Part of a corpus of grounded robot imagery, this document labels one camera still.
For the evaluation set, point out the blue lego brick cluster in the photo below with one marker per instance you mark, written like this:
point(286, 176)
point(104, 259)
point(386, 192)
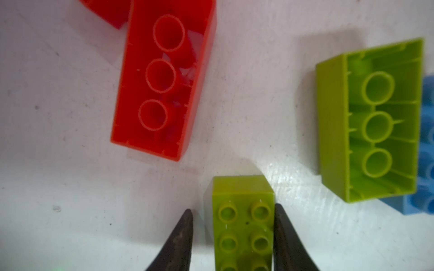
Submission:
point(423, 200)

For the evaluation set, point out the green lego brick cluster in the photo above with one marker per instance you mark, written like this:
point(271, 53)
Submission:
point(369, 104)

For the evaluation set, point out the green lego brick bottom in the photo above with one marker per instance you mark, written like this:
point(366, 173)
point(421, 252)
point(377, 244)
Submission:
point(243, 215)

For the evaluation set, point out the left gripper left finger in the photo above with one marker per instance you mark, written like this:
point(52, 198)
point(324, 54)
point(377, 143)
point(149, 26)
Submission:
point(175, 255)

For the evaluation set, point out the red lego brick cluster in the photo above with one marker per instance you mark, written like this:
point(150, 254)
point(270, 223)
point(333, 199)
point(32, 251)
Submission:
point(114, 12)
point(165, 60)

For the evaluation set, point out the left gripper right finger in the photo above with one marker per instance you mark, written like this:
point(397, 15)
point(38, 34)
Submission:
point(289, 252)

